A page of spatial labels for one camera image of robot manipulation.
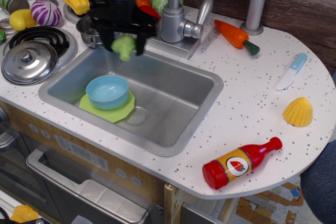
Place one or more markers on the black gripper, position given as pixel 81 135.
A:
pixel 123 16

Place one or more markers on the green toy broccoli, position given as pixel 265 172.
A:
pixel 124 45

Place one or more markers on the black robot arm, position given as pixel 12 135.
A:
pixel 123 16

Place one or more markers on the small steel pan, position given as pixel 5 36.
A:
pixel 89 34

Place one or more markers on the red toy apple slice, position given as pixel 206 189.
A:
pixel 151 11

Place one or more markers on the back right stove burner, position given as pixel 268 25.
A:
pixel 72 17

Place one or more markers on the silver toy faucet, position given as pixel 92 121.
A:
pixel 178 35

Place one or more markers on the blue plastic bowl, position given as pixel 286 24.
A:
pixel 107 92

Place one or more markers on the front left stove burner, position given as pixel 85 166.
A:
pixel 61 40

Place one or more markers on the grey metal sink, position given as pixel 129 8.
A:
pixel 171 98

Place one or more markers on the green plastic plate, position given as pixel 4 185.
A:
pixel 112 115

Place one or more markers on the purple toy onion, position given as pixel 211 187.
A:
pixel 46 13

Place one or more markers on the steel pot lid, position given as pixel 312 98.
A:
pixel 29 63

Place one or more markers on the yellow toy lemon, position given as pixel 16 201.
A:
pixel 21 19

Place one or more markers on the orange toy carrot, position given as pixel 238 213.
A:
pixel 237 37

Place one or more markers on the green labelled toy can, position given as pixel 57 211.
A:
pixel 10 6

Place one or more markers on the green toy at left edge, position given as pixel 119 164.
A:
pixel 2 36

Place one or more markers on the red ketchup bottle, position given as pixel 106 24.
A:
pixel 237 163

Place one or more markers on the yellow toy corn piece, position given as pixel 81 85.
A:
pixel 299 112

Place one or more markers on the yellow object bottom left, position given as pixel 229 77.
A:
pixel 23 213

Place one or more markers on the blue chair seat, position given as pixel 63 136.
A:
pixel 318 185

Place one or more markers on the grey metal post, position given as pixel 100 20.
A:
pixel 252 26

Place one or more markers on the silver oven door handle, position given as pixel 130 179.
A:
pixel 88 200

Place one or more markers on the blue handled toy knife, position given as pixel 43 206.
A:
pixel 288 77

